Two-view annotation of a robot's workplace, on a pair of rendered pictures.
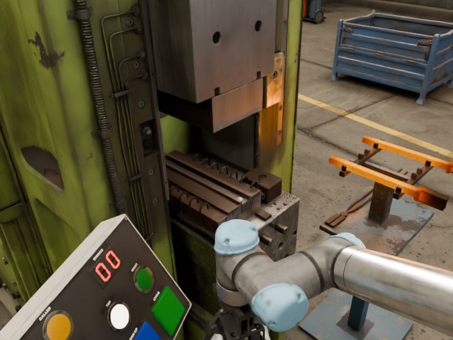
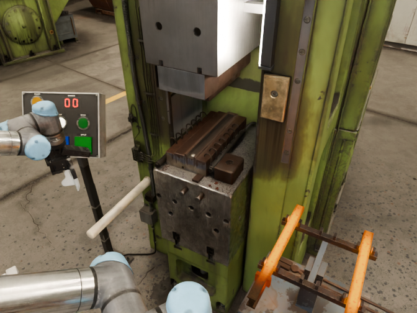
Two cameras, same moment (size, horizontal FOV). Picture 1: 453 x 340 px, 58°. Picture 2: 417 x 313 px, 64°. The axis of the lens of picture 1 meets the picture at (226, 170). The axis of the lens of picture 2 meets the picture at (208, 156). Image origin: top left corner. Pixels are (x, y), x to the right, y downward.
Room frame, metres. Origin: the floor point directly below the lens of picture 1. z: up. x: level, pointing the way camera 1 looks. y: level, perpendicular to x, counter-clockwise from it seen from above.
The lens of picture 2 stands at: (0.81, -1.17, 1.81)
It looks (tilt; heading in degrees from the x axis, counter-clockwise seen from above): 36 degrees down; 75
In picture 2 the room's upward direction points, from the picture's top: 1 degrees counter-clockwise
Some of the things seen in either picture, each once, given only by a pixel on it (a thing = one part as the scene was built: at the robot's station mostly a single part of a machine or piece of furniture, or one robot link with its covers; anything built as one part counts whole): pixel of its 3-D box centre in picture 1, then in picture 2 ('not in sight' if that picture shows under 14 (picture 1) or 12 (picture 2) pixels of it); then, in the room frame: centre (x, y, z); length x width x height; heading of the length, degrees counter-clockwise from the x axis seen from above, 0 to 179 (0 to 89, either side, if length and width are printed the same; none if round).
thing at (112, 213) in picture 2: not in sight; (121, 205); (0.71, 0.14, 0.62); 0.44 x 0.05 x 0.05; 46
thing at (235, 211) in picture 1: (194, 188); (208, 138); (1.17, 0.11, 0.96); 0.42 x 0.20 x 0.09; 46
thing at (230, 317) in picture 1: (238, 316); (57, 155); (0.53, -0.02, 1.07); 0.09 x 0.08 x 0.12; 21
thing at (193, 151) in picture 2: (198, 176); (213, 133); (1.18, 0.09, 0.99); 0.42 x 0.05 x 0.01; 46
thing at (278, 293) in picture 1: (278, 287); (20, 130); (0.46, -0.08, 1.23); 0.11 x 0.11 x 0.08; 29
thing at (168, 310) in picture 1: (167, 310); (84, 145); (0.61, 0.14, 1.01); 0.07 x 0.05 x 0.07; 161
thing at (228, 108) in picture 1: (186, 87); (208, 63); (1.17, 0.11, 1.32); 0.42 x 0.20 x 0.10; 46
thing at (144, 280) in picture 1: (143, 279); (83, 123); (0.63, 0.18, 1.09); 0.05 x 0.03 x 0.04; 136
